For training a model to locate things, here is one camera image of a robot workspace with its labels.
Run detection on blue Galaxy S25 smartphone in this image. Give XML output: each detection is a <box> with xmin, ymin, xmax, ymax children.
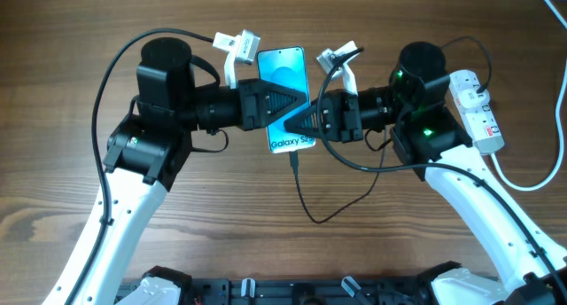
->
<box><xmin>257</xmin><ymin>46</ymin><xmax>315</xmax><ymax>153</ymax></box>

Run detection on white power strip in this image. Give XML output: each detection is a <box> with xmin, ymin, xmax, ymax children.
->
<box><xmin>449</xmin><ymin>70</ymin><xmax>504</xmax><ymax>155</ymax></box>

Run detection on black USB charging cable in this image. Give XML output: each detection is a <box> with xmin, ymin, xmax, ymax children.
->
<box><xmin>288</xmin><ymin>35</ymin><xmax>493</xmax><ymax>225</ymax></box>

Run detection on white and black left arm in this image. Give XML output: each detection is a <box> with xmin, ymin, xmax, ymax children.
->
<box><xmin>45</xmin><ymin>28</ymin><xmax>307</xmax><ymax>304</ymax></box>

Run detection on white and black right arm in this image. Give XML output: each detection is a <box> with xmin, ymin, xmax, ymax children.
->
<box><xmin>284</xmin><ymin>42</ymin><xmax>566</xmax><ymax>304</ymax></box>

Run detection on white USB wall charger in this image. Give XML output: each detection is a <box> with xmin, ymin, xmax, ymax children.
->
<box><xmin>454</xmin><ymin>88</ymin><xmax>490</xmax><ymax>113</ymax></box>

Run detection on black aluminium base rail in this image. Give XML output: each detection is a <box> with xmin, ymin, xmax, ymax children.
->
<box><xmin>114</xmin><ymin>277</ymin><xmax>438</xmax><ymax>305</ymax></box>

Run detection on white power strip cord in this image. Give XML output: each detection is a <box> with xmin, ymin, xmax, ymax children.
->
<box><xmin>489</xmin><ymin>56</ymin><xmax>567</xmax><ymax>192</ymax></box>

